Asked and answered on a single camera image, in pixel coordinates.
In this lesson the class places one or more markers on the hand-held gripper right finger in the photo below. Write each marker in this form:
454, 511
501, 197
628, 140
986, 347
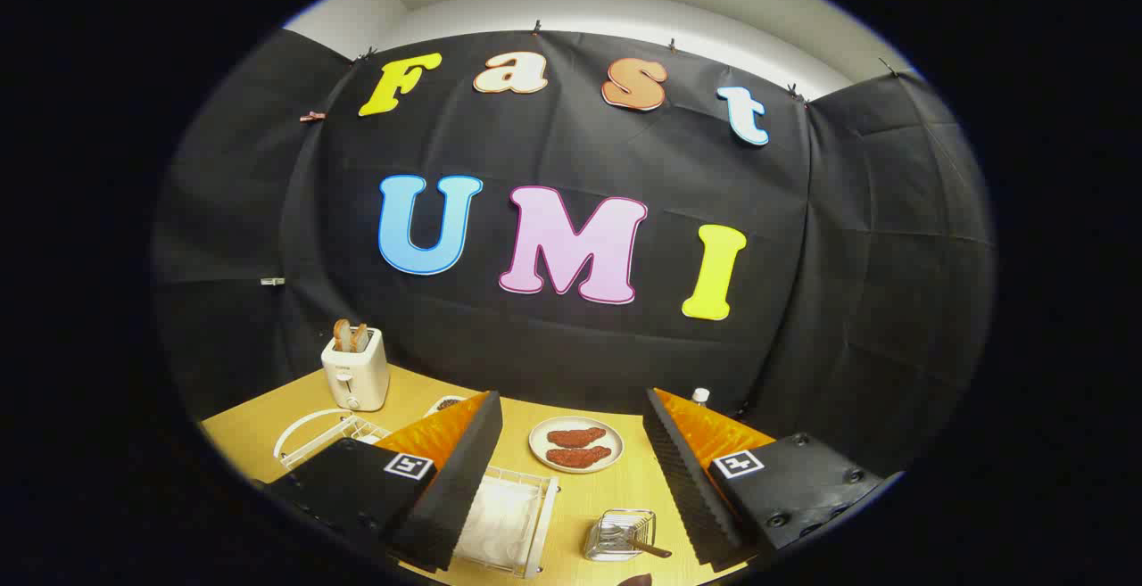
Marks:
687, 488

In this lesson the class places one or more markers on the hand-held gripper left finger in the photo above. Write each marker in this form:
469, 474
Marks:
464, 479

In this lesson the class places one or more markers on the metal spoon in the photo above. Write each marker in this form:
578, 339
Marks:
656, 550

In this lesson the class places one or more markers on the white divided condiment dish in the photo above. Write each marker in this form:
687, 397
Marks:
443, 405

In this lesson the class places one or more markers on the cream plate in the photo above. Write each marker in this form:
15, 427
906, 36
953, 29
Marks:
540, 443

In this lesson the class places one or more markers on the white drip tray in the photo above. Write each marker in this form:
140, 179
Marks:
500, 524

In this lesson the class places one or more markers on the green tea bottle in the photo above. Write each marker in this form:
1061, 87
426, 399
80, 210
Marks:
700, 396

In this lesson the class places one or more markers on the brown meat patty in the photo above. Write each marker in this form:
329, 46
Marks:
575, 437
578, 457

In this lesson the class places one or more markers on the white toaster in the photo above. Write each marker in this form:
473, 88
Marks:
357, 376

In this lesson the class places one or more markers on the toasted bread slice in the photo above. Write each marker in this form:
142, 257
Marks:
359, 337
342, 334

